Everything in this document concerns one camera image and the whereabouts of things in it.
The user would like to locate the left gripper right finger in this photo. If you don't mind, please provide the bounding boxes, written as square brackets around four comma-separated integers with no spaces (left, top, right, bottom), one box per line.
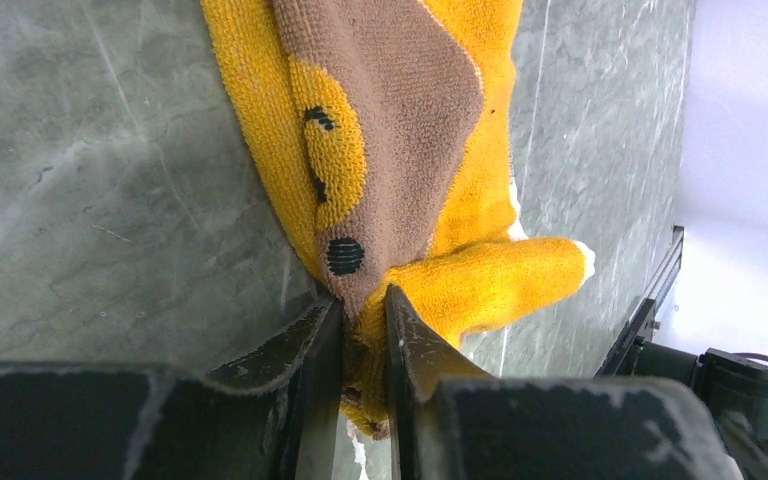
[384,284,490,479]

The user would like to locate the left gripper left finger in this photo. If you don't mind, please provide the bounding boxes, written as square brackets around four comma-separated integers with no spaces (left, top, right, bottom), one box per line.
[207,298,343,479]

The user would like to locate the brown yellow cloth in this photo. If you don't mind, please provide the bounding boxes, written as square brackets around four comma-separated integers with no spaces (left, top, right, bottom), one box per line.
[202,1,595,440]

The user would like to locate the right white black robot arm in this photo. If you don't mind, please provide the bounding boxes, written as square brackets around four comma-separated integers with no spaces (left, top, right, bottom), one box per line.
[617,338,768,446]

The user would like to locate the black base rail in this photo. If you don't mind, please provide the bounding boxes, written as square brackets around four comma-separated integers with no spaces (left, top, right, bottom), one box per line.
[594,225,685,378]

